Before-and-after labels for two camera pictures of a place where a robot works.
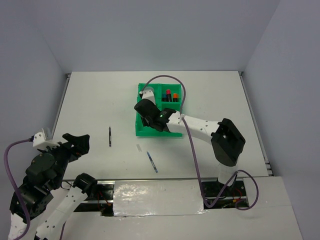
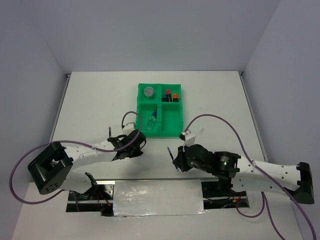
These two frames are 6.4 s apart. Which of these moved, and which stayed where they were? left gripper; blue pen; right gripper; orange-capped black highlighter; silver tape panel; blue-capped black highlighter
Moved: blue pen; right gripper; left gripper
Stayed: orange-capped black highlighter; silver tape panel; blue-capped black highlighter
